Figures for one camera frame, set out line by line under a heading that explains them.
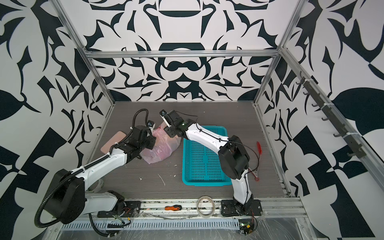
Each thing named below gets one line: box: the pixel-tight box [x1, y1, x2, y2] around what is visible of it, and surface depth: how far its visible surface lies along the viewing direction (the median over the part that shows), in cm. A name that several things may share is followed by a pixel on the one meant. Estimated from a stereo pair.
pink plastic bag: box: [140, 121, 182, 164], surface depth 88 cm
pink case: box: [100, 131, 127, 155], surface depth 97 cm
